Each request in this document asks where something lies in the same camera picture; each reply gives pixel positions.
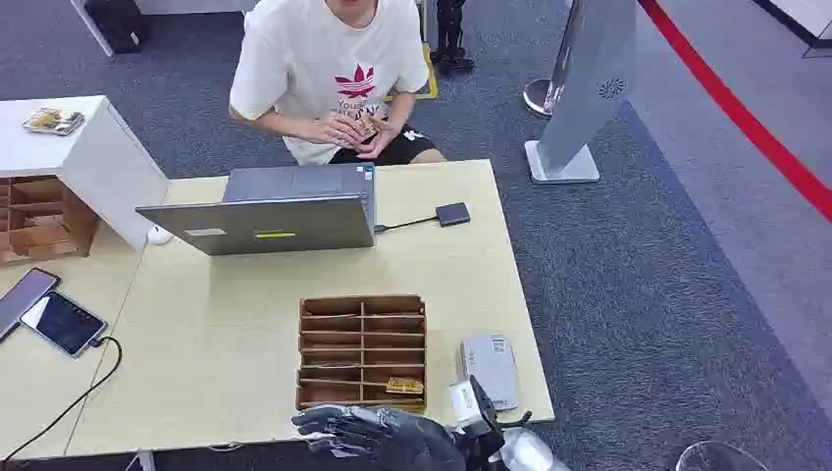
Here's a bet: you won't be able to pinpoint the black adapter box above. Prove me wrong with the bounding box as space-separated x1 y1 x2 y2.
435 201 472 228

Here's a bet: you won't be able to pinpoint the grey laptop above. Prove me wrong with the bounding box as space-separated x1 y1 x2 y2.
134 162 379 257

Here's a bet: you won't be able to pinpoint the person's right hand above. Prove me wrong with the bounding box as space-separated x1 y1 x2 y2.
310 113 367 148

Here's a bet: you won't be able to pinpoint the phone with lit screen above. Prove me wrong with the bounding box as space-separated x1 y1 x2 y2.
19 290 109 360

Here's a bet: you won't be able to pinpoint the person's left hand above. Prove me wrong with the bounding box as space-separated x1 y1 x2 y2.
355 115 401 161

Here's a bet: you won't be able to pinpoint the wooden box with scraps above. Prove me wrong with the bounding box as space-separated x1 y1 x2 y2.
0 175 100 267

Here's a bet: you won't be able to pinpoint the round metal stanchion base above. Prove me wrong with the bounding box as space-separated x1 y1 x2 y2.
523 78 567 120

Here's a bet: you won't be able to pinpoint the person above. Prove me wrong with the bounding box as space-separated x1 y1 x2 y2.
229 0 448 167

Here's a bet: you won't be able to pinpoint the black adapter cable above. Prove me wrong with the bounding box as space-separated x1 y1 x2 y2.
374 216 440 235

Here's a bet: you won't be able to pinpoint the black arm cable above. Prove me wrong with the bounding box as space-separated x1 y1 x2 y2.
496 410 535 432

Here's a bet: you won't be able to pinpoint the white cabinet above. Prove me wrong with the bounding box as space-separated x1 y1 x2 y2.
0 95 172 252

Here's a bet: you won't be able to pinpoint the black charging cable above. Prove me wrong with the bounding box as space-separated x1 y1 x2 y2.
0 336 124 464

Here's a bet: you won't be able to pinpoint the black robot legs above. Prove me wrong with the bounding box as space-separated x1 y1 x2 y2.
430 0 476 76

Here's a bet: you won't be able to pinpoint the grey flat device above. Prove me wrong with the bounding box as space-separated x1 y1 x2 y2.
459 335 520 413

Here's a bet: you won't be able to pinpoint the wooden card box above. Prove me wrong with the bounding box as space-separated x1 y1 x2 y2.
295 294 429 415

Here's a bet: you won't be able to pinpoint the dark edged platform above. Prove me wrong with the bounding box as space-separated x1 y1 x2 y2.
754 0 832 60

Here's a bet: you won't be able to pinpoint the grey standing kiosk panel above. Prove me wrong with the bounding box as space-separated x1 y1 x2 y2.
525 0 639 184

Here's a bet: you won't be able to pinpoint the pack of cards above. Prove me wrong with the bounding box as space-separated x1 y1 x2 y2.
23 107 86 137

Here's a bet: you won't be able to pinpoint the round glass object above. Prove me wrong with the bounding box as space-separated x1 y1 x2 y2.
675 441 771 471

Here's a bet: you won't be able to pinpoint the red floor tape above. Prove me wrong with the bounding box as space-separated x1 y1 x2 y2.
638 0 832 223

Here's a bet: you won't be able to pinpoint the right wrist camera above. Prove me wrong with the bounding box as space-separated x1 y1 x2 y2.
446 375 507 456

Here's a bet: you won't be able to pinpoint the dark phone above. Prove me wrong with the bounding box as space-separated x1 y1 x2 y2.
0 267 63 343

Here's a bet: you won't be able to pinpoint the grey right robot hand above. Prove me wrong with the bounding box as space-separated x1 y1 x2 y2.
290 403 467 471

